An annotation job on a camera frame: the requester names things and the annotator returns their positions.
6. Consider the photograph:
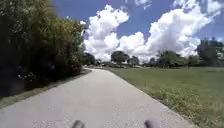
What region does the pale grey paved path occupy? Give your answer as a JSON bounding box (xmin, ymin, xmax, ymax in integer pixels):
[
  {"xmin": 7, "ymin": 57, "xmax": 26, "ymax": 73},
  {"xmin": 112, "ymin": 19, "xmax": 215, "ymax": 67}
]
[{"xmin": 0, "ymin": 67, "xmax": 199, "ymax": 128}]

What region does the distant row of trees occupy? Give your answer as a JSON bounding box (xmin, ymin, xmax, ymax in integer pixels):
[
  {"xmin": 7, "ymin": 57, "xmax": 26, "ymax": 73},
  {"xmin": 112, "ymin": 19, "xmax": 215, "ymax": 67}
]
[{"xmin": 83, "ymin": 37, "xmax": 224, "ymax": 70}]

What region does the robot's own part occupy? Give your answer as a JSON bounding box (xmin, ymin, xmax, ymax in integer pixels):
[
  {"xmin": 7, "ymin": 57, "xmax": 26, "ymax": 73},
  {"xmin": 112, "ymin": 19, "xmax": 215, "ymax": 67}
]
[
  {"xmin": 71, "ymin": 120, "xmax": 86, "ymax": 128},
  {"xmin": 144, "ymin": 119, "xmax": 160, "ymax": 128}
]

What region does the green grass field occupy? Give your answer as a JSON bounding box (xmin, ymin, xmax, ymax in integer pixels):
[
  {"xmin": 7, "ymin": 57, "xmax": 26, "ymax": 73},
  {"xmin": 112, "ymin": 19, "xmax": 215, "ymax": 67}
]
[{"xmin": 101, "ymin": 65, "xmax": 224, "ymax": 128}]

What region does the dense row of bushes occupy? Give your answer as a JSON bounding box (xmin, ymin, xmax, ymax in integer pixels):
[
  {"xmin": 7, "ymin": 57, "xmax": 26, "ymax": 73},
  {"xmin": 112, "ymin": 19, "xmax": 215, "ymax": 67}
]
[{"xmin": 0, "ymin": 0, "xmax": 88, "ymax": 98}]

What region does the grass verge strip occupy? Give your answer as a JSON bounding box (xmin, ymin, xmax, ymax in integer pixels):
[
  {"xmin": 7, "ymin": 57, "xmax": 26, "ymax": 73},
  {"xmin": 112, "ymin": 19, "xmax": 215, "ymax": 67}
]
[{"xmin": 0, "ymin": 69, "xmax": 92, "ymax": 110}]

